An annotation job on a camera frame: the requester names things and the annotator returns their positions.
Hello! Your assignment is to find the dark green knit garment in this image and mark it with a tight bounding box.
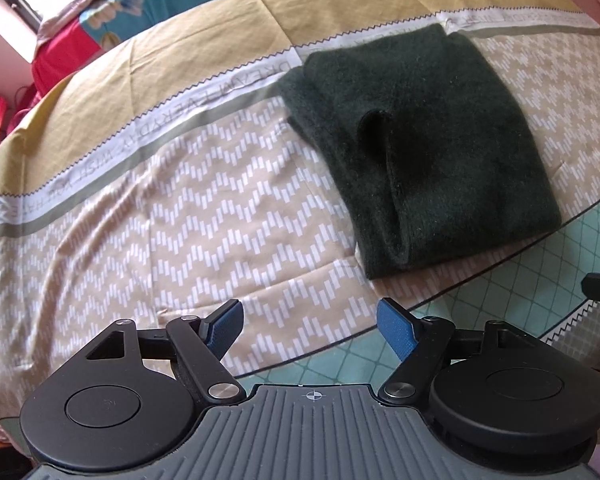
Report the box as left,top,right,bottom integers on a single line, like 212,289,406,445
278,25,562,280

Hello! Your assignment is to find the red blanket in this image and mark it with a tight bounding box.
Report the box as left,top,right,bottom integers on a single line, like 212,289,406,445
31,18,104,96

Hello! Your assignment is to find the beige yellow patterned quilt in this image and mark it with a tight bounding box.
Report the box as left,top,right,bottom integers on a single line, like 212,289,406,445
0,0,600,419

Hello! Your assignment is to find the pinkish cloth on bed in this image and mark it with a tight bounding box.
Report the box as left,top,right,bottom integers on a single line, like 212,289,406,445
34,0,127,49

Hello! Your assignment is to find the teal quilted bedsheet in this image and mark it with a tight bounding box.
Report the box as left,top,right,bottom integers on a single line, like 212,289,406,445
241,202,600,389

